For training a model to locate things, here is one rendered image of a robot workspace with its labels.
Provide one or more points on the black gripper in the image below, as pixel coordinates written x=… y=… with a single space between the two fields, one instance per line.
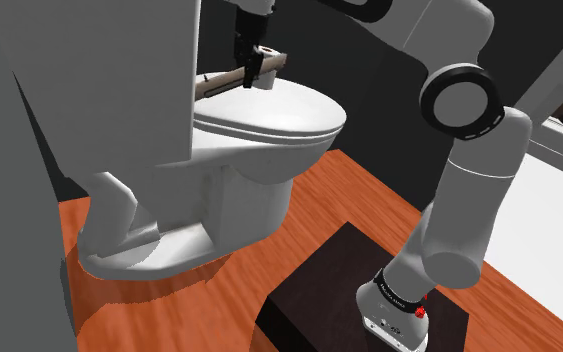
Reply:
x=250 y=27

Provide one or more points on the dark robot stand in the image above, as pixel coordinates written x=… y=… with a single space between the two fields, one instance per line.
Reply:
x=320 y=287

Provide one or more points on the white toilet paper roll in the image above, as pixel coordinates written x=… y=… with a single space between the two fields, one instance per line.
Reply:
x=267 y=80

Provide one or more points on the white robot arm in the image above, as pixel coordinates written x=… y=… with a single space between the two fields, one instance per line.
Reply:
x=476 y=195

